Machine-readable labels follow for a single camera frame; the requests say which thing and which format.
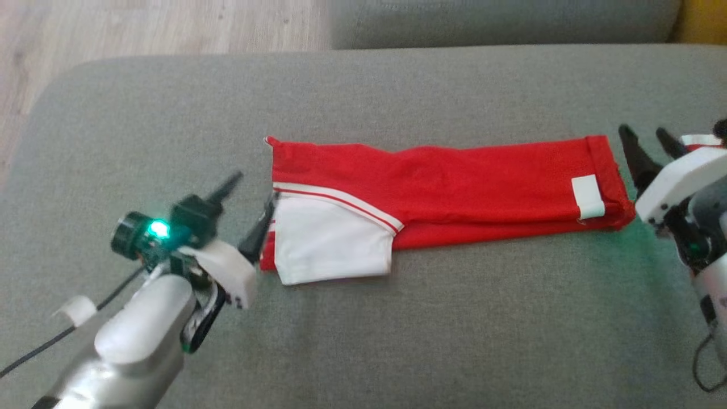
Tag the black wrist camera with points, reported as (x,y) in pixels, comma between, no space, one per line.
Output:
(190,221)
(722,129)

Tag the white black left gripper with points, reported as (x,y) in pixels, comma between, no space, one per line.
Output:
(227,267)

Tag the yellow cushion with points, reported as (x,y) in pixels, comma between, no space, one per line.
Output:
(704,20)

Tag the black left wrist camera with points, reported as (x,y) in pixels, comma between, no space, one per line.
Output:
(190,221)

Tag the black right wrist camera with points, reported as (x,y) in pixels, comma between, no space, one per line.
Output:
(722,129)

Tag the red and white basketball jersey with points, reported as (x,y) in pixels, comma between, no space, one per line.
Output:
(454,187)

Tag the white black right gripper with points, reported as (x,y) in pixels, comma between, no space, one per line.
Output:
(679,179)

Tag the grey sofa back cushion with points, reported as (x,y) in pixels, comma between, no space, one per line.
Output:
(500,23)

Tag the red shorts with white trim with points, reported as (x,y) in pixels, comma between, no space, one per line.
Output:
(698,140)

